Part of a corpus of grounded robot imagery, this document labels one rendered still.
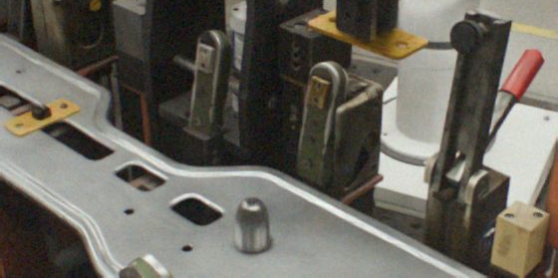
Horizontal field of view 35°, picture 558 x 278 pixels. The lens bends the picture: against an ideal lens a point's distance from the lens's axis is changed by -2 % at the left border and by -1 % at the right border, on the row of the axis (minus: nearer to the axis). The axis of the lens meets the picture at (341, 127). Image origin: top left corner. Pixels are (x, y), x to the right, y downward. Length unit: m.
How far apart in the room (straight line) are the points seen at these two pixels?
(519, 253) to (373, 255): 0.13
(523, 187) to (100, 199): 0.72
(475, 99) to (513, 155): 0.68
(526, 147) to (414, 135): 0.19
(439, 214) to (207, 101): 0.31
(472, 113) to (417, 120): 0.64
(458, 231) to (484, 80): 0.15
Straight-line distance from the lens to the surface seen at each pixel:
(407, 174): 1.41
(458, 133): 0.82
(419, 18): 1.36
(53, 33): 1.22
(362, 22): 0.62
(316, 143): 0.93
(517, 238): 0.78
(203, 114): 1.02
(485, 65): 0.78
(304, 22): 0.98
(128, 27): 1.15
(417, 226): 1.39
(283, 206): 0.89
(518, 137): 1.52
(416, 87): 1.41
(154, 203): 0.90
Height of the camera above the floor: 1.51
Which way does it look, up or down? 30 degrees down
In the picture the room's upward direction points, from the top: 2 degrees clockwise
